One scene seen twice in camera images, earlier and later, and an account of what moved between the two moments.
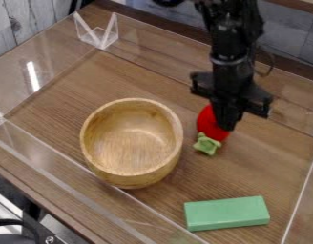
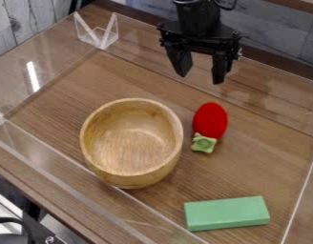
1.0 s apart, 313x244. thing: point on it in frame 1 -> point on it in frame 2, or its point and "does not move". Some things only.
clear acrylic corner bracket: [98, 37] does not move
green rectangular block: [227, 213] does not move
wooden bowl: [132, 137] does not move
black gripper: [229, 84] -> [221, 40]
